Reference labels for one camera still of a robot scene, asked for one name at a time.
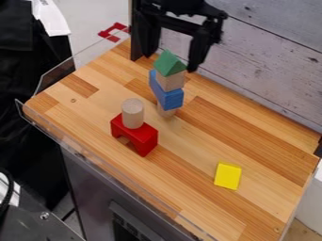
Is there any red arch block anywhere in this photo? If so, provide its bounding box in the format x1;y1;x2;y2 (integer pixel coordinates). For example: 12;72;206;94
109;113;160;158

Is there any black post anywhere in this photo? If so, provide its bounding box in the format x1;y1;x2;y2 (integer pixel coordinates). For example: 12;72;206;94
128;0;145;62

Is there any green triangle block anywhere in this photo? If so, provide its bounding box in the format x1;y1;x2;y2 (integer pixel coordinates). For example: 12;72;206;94
152;49;189;78

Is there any wooden cylinder block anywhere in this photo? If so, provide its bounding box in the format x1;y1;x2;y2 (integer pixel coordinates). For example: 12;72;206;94
121;97;146;130

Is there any yellow block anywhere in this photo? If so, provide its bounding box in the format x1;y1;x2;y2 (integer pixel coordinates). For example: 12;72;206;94
212;161;243;191

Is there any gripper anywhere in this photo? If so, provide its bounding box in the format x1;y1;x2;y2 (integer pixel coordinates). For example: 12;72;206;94
139;0;231;73

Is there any wooden cube block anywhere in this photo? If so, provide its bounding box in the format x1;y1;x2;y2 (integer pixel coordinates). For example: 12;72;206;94
154;71;188;93

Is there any blue rectangular block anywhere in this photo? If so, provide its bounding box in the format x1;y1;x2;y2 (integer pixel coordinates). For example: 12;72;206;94
148;69;185;112

